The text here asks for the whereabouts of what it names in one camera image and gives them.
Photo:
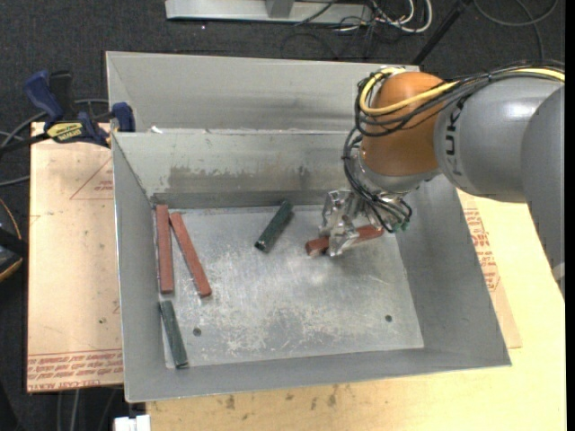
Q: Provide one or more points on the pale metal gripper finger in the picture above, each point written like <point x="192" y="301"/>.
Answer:
<point x="327" y="231"/>
<point x="341" y="242"/>

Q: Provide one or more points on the red-brown block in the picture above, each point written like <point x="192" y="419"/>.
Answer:
<point x="191" y="256"/>
<point x="165" y="249"/>
<point x="316" y="244"/>

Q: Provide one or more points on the dark green flat block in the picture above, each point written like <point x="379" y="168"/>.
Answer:
<point x="275" y="227"/>
<point x="174" y="335"/>

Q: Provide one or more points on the grey metal bin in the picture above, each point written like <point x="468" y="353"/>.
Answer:
<point x="287" y="303"/>

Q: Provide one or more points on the brown cardboard board, red print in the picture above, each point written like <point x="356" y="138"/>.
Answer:
<point x="72" y="240"/>

